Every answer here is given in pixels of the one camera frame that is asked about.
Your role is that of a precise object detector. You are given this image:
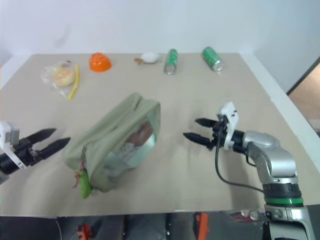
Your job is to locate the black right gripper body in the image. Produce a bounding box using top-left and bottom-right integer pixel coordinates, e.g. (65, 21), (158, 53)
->
(211, 116), (230, 151)

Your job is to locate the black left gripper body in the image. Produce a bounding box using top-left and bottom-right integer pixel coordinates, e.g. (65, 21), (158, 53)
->
(12, 136), (50, 168)

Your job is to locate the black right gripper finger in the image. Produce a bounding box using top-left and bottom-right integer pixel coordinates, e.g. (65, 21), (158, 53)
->
(182, 131), (214, 151)
(194, 118), (219, 128)

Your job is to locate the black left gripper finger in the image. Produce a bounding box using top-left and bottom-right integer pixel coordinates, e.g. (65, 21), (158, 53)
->
(39, 136), (72, 158)
(25, 128), (57, 146)

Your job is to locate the green fabric pouch bag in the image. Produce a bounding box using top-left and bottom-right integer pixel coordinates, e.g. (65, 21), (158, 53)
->
(62, 92), (162, 194)

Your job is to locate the green plush zipper charm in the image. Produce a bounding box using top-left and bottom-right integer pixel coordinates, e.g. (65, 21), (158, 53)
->
(72, 167), (94, 200)

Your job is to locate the yellow strip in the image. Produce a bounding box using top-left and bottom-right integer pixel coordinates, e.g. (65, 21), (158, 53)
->
(67, 63), (80, 100)

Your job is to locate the bread in clear bag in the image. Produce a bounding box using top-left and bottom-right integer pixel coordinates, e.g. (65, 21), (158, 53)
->
(40, 60), (76, 97)

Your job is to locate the green drink can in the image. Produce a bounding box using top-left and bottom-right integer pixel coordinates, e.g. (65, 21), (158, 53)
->
(163, 48), (179, 76)
(201, 46), (224, 72)

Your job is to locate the orange and black tool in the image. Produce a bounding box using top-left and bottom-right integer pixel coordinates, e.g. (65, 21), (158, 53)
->
(76, 223), (92, 240)
(193, 211), (210, 237)

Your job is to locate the crushed red silver can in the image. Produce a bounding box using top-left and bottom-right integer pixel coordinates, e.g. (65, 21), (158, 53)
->
(231, 209), (261, 222)

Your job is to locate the white round object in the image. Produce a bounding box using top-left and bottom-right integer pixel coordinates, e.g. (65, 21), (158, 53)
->
(140, 51), (161, 64)

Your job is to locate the orange plastic bowl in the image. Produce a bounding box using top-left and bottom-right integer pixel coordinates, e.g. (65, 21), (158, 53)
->
(89, 52), (113, 73)

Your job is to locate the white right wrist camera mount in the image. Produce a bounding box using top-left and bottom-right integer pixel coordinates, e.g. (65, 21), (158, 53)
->
(216, 101), (240, 152)

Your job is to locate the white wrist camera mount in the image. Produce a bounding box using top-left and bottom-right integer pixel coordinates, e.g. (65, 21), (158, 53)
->
(0, 121), (27, 170)
(216, 101), (240, 152)

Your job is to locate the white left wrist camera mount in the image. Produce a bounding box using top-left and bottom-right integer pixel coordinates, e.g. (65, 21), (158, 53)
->
(0, 121), (27, 170)

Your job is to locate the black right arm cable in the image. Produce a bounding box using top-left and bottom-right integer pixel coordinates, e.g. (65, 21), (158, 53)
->
(214, 139), (266, 193)

